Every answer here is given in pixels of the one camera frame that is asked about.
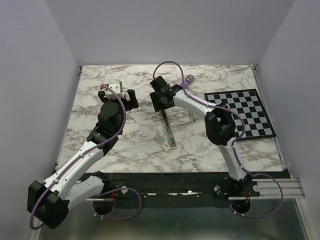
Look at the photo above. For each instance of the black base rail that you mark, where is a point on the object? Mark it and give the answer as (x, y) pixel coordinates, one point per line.
(171, 190)

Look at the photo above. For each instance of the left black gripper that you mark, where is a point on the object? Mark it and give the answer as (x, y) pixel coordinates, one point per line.
(132, 103)

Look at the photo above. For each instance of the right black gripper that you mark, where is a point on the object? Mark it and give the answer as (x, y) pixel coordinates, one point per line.
(157, 106)

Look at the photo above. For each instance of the white staple box sleeve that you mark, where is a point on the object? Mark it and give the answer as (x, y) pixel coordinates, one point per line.
(165, 146)

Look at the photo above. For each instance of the staple tray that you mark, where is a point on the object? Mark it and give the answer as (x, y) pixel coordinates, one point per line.
(159, 138)

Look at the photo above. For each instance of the black white checkerboard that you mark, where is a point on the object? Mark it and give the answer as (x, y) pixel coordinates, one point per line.
(248, 104)

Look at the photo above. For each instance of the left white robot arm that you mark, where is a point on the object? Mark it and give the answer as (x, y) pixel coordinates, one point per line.
(50, 201)

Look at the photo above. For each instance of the purple glitter microphone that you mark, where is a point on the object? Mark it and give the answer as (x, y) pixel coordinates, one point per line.
(187, 80)

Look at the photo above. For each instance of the stapler metal base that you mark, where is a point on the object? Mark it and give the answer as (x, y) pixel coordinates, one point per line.
(168, 131)

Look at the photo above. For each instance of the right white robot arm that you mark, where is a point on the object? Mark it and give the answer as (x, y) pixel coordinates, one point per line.
(219, 123)

